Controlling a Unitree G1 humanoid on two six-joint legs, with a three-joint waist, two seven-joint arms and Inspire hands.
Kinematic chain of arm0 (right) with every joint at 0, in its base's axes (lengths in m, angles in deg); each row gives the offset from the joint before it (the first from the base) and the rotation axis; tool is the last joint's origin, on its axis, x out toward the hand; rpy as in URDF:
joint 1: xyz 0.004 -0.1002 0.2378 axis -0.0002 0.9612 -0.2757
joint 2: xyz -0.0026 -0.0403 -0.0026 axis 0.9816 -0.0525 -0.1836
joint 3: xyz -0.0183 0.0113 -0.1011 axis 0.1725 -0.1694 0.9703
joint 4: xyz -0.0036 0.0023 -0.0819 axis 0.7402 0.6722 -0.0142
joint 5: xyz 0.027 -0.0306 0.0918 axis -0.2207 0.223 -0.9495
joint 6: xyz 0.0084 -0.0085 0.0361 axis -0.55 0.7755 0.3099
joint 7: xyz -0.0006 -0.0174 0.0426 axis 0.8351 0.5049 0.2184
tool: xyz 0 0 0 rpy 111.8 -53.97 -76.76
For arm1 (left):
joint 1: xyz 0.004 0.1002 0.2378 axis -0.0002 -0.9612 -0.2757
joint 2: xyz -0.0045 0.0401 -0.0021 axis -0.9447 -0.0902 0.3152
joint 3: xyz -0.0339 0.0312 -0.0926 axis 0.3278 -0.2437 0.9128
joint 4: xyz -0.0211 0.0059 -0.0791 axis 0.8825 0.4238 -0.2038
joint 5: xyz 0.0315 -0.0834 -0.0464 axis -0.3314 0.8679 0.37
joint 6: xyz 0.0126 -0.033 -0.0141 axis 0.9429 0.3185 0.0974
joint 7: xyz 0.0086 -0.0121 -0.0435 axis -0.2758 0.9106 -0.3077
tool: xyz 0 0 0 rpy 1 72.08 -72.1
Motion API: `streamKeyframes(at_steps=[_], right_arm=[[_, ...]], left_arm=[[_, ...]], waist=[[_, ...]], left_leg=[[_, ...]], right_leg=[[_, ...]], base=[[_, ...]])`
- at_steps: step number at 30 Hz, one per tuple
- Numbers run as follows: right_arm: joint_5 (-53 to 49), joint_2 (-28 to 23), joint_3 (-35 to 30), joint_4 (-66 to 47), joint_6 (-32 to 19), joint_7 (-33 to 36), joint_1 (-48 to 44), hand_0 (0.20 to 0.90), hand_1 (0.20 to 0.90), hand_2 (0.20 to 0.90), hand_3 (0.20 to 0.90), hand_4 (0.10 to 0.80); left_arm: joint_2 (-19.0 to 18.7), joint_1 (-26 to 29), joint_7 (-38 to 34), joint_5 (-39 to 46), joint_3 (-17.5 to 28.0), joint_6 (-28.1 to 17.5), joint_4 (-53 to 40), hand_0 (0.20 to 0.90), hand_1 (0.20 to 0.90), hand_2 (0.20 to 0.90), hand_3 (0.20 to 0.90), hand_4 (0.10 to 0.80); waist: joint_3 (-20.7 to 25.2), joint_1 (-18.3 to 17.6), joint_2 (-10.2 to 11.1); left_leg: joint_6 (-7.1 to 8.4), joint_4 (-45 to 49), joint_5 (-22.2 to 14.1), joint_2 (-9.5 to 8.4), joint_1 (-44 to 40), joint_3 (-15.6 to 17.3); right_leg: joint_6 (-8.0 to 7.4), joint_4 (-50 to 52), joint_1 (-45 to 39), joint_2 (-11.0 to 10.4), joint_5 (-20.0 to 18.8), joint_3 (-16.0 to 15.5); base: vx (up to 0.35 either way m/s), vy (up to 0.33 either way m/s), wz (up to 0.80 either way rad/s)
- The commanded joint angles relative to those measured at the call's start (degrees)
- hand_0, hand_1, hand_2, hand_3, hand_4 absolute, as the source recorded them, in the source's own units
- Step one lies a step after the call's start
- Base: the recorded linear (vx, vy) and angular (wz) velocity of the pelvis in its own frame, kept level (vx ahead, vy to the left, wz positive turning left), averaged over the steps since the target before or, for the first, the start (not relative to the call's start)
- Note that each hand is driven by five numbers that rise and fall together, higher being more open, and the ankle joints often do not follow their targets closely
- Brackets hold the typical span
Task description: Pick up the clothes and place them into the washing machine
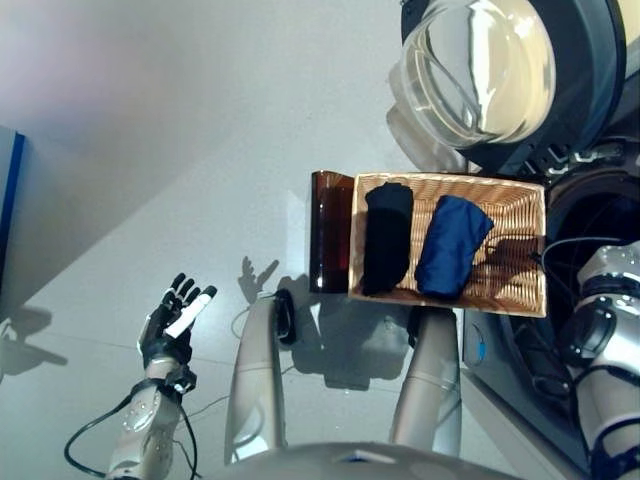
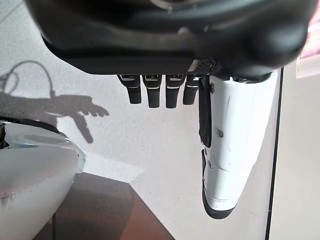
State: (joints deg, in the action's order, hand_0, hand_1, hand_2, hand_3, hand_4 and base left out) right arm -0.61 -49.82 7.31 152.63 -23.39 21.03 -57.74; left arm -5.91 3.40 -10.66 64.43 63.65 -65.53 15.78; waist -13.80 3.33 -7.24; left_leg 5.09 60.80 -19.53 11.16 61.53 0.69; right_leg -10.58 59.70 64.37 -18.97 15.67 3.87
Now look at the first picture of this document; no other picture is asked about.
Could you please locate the blue cloth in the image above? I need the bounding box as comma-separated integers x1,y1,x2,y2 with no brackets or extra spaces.
414,194,495,303

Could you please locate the black rolled cloth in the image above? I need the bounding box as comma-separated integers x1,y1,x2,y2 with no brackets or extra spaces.
360,183,415,297

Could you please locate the grey washing machine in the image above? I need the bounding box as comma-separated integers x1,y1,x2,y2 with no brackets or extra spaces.
462,139,640,476

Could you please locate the grey cabinet panel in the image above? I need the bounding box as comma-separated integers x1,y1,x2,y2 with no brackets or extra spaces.
0,124,27,296

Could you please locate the rectangular wicker basket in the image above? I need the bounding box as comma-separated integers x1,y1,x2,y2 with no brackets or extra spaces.
347,172,549,319

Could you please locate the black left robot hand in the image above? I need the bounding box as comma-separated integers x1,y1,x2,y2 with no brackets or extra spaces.
137,272,219,369

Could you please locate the left robot leg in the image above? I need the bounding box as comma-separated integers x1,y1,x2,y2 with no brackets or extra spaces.
224,288,299,464

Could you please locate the round glass washing machine door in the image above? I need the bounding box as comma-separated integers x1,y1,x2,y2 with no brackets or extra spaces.
384,0,627,171

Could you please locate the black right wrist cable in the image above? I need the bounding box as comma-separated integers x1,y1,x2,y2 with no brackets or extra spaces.
529,237,626,321

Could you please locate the white appliance enclosure panel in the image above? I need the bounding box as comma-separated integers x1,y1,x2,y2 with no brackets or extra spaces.
459,369,591,480

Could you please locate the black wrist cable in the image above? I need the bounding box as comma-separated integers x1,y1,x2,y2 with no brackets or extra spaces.
529,237,626,321
62,382,202,480

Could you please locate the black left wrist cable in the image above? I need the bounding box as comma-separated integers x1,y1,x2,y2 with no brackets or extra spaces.
62,382,202,480

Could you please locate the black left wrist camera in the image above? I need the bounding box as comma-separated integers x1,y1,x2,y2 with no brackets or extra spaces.
167,372,197,396

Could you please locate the right robot leg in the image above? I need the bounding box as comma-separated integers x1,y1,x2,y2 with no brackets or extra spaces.
389,304,462,456

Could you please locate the grey robot torso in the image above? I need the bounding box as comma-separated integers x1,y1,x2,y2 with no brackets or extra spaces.
214,442,526,480

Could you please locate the robot leg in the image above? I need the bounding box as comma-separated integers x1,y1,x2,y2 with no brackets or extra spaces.
389,304,462,456
224,288,299,464

